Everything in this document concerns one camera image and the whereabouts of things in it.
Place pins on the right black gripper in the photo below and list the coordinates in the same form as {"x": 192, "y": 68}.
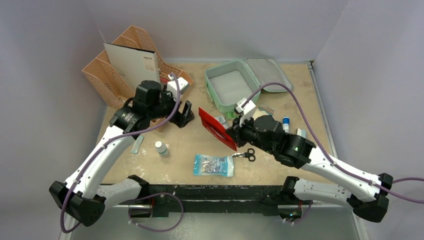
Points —
{"x": 236, "y": 131}

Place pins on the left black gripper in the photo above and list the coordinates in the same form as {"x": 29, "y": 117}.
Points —
{"x": 181, "y": 119}

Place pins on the red first aid pouch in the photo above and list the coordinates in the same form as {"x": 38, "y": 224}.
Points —
{"x": 216, "y": 129}

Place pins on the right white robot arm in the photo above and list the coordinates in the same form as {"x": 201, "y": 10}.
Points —
{"x": 349, "y": 187}

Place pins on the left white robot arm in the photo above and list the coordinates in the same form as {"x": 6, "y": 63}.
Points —
{"x": 81, "y": 195}

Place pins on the clear bag of pads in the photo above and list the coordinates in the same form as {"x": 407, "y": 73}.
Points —
{"x": 222, "y": 120}

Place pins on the green pill pack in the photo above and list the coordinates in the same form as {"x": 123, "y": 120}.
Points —
{"x": 230, "y": 115}

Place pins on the white gauze bag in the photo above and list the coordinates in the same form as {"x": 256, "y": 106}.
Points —
{"x": 262, "y": 111}

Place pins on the small white bottle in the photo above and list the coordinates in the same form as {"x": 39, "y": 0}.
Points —
{"x": 161, "y": 148}

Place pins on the blue capped white bottle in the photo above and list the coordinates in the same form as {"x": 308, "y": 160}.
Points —
{"x": 286, "y": 124}

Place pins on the blue gauze packet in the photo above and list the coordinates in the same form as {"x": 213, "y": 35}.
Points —
{"x": 206, "y": 165}

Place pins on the mint green open case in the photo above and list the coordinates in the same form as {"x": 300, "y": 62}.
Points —
{"x": 229, "y": 82}

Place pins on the bandage strip left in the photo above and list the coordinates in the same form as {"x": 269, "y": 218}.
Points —
{"x": 137, "y": 144}

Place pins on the white booklet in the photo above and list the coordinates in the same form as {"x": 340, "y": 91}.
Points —
{"x": 134, "y": 65}

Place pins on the black handled scissors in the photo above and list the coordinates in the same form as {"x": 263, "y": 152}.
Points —
{"x": 249, "y": 154}

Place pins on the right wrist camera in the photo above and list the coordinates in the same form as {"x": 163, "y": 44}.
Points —
{"x": 245, "y": 110}

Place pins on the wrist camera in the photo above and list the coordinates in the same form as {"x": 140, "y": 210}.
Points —
{"x": 245, "y": 110}
{"x": 181, "y": 82}

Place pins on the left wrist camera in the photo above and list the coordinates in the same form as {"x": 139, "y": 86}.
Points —
{"x": 181, "y": 82}

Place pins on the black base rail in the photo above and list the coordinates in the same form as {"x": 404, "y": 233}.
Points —
{"x": 267, "y": 200}

